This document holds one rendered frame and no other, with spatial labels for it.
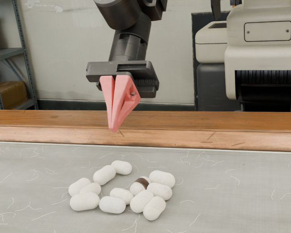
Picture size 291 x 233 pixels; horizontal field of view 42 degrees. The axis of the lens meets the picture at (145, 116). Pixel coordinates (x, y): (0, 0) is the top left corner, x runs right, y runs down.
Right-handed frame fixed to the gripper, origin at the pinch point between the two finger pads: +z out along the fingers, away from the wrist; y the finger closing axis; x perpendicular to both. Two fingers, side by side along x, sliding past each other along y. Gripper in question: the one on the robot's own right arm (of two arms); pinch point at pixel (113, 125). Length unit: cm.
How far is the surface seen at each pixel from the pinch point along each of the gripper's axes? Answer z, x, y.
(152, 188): 9.1, -0.3, 7.3
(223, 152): -0.7, 10.4, 15.1
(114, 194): 10.5, -1.3, 2.7
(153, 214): 13.0, -3.2, 8.7
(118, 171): 5.6, 3.8, 0.7
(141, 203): 11.6, -2.4, 6.8
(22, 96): -111, 180, -161
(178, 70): -126, 169, -34
